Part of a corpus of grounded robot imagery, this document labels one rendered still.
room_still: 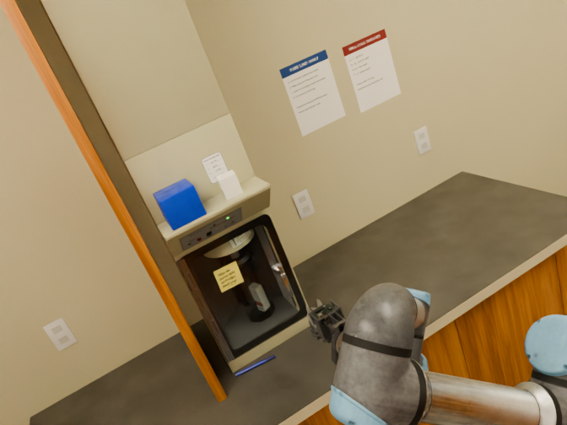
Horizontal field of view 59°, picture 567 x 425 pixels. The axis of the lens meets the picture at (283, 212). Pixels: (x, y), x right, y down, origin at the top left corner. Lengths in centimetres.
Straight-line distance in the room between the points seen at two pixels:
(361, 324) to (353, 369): 7
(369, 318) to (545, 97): 216
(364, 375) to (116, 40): 99
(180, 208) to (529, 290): 121
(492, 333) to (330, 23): 127
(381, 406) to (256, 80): 136
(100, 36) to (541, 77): 209
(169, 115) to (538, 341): 102
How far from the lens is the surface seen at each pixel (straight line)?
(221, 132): 143
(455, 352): 178
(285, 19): 197
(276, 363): 166
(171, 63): 139
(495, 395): 100
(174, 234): 134
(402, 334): 83
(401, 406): 86
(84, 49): 137
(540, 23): 277
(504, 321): 188
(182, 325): 147
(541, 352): 110
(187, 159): 142
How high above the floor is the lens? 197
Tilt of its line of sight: 23 degrees down
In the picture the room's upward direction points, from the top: 21 degrees counter-clockwise
